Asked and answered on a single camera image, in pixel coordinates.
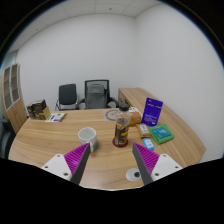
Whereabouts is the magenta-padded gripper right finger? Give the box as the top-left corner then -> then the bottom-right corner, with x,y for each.
132,143 -> 183,185

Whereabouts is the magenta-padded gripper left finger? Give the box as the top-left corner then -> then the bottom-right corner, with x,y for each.
41,142 -> 92,185

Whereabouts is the clear drink bottle black cap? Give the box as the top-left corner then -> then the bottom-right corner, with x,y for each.
113,103 -> 133,148

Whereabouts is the small blue box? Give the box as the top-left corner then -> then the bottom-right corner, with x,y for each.
142,137 -> 156,151

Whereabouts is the green flat package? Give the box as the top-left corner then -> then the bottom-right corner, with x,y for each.
148,123 -> 175,145

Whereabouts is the tan snack packet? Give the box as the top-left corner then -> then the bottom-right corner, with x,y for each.
135,123 -> 152,139

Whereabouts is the white and grey mug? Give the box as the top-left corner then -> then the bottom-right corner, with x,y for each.
77,126 -> 99,153

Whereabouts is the green and white leaflet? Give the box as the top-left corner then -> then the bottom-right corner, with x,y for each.
44,112 -> 67,123

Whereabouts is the tan cardboard box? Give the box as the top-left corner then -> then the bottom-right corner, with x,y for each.
34,106 -> 52,121

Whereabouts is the orange cardboard box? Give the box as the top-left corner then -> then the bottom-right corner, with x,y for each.
129,111 -> 143,127

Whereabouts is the purple standing pouch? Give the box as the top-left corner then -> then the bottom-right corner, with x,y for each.
140,97 -> 164,127

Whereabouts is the small dark brown box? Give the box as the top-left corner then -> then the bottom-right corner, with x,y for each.
26,103 -> 36,120

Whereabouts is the white paper sheet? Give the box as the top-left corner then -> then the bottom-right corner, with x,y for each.
128,106 -> 144,115

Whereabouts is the wide dark brown box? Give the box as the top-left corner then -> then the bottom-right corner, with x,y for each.
31,98 -> 48,113

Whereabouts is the wooden shelf cabinet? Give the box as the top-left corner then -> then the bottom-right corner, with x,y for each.
0,63 -> 28,134

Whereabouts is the black padded office chair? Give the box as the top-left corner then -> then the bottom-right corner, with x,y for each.
54,83 -> 80,111

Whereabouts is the wooden side desk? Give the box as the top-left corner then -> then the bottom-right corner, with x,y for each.
117,87 -> 158,111

